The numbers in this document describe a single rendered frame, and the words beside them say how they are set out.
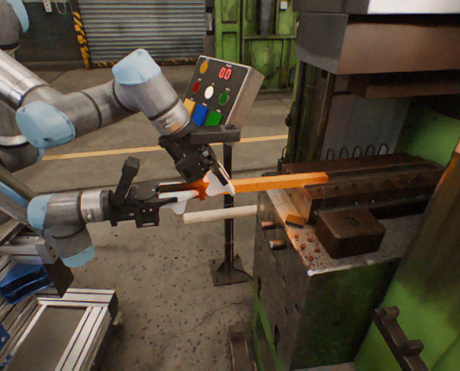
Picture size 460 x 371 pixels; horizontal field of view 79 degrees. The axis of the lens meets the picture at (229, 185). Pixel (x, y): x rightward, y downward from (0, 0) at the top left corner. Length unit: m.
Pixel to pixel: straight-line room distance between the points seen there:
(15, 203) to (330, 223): 0.71
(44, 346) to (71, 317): 0.13
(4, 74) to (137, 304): 1.36
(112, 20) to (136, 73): 7.99
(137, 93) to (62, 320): 1.20
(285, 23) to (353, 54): 5.03
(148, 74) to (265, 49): 4.97
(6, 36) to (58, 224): 0.46
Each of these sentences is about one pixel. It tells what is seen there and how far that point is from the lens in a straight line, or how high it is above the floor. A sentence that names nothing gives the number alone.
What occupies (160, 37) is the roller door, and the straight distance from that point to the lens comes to 8.49.
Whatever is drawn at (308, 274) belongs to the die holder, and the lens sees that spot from 0.63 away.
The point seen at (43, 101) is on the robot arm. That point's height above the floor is 1.25.
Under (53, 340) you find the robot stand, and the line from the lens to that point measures 1.51.
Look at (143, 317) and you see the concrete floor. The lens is 1.68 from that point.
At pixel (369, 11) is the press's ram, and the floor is 1.37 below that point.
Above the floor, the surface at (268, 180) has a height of 1.01.
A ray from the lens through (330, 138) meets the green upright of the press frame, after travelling 0.96.
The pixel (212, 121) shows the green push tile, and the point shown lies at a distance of 1.08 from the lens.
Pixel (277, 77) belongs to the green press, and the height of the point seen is 0.25.
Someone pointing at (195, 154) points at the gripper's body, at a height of 1.11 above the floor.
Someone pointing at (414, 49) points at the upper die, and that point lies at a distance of 0.66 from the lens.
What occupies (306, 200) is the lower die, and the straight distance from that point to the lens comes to 0.72.
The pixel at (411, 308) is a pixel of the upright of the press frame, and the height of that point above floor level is 0.85.
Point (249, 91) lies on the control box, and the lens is 1.06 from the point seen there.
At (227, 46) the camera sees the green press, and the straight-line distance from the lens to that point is 5.51.
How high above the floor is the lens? 1.38
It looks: 33 degrees down
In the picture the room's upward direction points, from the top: straight up
